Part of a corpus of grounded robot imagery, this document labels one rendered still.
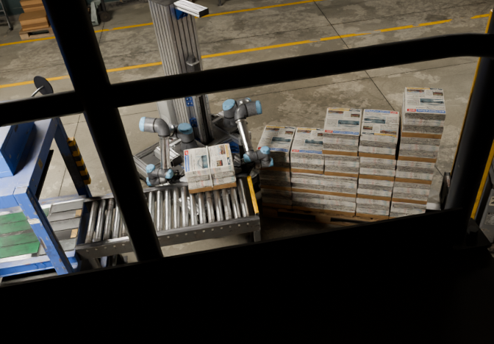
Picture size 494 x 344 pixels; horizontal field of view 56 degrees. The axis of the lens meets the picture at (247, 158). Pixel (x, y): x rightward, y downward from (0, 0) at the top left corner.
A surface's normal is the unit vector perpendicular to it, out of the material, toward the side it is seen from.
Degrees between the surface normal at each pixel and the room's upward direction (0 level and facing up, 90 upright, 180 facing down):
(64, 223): 0
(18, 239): 0
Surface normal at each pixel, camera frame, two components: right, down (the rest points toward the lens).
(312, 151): -0.10, -0.77
